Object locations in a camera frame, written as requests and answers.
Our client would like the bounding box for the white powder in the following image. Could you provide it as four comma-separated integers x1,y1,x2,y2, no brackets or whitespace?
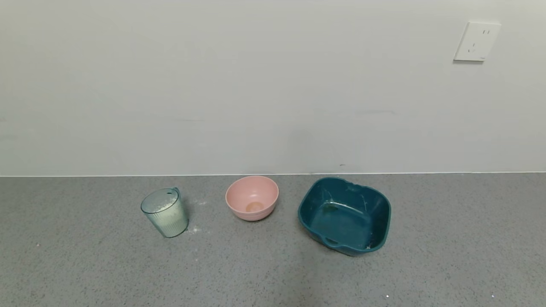
147,200,189,237

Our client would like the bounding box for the ribbed translucent teal cup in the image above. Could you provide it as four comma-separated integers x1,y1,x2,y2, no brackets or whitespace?
140,187,189,238

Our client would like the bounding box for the pink plastic bowl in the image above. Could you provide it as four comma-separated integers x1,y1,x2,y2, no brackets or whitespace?
225,175,279,222

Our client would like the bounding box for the dark teal square tray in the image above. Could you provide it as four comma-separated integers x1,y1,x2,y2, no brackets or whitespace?
297,177,392,257

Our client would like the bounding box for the white wall socket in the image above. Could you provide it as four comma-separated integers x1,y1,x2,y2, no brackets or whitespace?
453,21,502,63

